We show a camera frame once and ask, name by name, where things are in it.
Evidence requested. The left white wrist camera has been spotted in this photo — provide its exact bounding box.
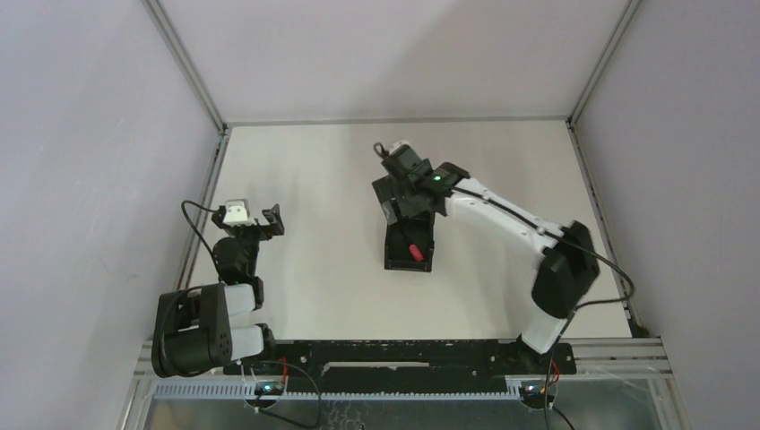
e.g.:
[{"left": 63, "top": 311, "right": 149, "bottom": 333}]
[{"left": 222, "top": 199, "right": 252, "bottom": 227}]

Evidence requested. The aluminium frame rail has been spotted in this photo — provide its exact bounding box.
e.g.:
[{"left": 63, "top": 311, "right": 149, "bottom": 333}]
[{"left": 131, "top": 338, "right": 675, "bottom": 381}]

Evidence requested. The white slotted cable duct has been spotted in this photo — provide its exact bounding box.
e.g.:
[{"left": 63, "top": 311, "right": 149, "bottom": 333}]
[{"left": 152, "top": 381, "right": 522, "bottom": 400}]

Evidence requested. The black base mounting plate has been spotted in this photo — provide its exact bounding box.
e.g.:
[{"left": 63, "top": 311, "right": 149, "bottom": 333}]
[{"left": 222, "top": 339, "right": 577, "bottom": 395}]

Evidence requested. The black plastic bin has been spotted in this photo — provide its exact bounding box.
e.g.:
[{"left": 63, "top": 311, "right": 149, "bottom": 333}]
[{"left": 384, "top": 202, "right": 435, "bottom": 273}]

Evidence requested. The left controller board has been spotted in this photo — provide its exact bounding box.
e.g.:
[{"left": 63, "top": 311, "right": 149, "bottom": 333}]
[{"left": 254, "top": 383, "right": 284, "bottom": 397}]

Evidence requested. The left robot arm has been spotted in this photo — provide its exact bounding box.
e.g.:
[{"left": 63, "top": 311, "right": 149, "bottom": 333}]
[{"left": 151, "top": 199, "right": 285, "bottom": 378}]

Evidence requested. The right controller board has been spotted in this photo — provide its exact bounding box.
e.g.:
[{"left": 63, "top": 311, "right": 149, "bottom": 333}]
[{"left": 519, "top": 385, "right": 555, "bottom": 410}]

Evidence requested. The red handled screwdriver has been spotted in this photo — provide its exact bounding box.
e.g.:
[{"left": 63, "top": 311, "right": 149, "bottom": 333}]
[{"left": 404, "top": 238, "right": 425, "bottom": 262}]

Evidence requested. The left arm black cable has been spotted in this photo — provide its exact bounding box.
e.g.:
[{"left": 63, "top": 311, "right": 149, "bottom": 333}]
[{"left": 180, "top": 200, "right": 222, "bottom": 268}]

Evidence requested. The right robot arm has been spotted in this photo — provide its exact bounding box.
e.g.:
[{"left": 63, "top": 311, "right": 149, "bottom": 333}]
[{"left": 372, "top": 160, "right": 600, "bottom": 373}]

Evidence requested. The controller board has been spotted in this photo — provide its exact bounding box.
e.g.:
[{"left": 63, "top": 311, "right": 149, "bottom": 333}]
[
  {"left": 519, "top": 385, "right": 555, "bottom": 410},
  {"left": 254, "top": 383, "right": 284, "bottom": 397}
]

